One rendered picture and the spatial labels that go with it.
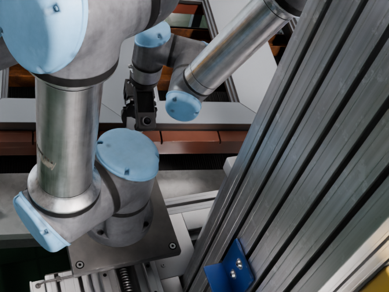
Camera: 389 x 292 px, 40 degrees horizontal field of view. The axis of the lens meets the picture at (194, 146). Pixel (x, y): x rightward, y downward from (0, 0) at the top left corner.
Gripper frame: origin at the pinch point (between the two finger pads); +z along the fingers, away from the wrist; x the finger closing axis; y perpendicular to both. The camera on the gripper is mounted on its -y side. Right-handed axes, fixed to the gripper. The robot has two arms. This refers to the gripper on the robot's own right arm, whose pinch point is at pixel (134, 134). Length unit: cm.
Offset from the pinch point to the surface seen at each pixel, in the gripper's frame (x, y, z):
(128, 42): -3.5, 44.1, 5.6
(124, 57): -1.3, 36.5, 5.6
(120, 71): 0.4, 30.1, 5.6
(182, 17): -60, 170, 91
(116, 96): 2.6, 19.4, 5.6
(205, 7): -35, 69, 8
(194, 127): -20.1, 9.0, 7.5
